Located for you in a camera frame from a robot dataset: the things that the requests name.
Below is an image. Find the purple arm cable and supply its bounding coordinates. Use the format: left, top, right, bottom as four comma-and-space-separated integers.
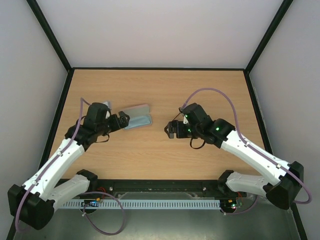
181, 87, 313, 217
14, 97, 126, 236

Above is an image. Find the black front mounting rail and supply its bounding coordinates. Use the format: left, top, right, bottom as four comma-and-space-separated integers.
67, 178, 291, 198

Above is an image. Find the light blue cleaning cloth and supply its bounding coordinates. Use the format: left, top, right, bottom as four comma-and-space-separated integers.
125, 115, 152, 130

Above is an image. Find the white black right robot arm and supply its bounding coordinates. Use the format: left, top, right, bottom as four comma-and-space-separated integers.
164, 118, 304, 210

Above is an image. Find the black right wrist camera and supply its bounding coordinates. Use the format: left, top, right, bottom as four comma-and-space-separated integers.
181, 103, 208, 125

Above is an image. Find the black right corner frame post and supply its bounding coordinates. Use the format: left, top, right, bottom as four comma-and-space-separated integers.
244, 0, 294, 73

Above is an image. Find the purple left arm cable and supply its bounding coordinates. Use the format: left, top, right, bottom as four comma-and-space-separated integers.
14, 97, 126, 236

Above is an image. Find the black corner frame post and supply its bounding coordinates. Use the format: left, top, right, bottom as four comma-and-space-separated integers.
25, 0, 73, 73
244, 0, 294, 73

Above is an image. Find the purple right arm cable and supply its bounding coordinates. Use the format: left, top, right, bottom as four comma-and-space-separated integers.
181, 87, 313, 217

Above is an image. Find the black left corner frame post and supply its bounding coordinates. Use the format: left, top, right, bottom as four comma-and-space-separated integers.
25, 0, 73, 73

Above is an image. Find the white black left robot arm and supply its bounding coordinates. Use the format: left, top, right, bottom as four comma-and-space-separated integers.
7, 102, 130, 232

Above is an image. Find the grey metal front plate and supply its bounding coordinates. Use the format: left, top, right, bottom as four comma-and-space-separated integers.
7, 200, 301, 240

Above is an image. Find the light blue slotted cable duct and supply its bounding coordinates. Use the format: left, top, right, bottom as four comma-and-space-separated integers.
60, 199, 221, 210

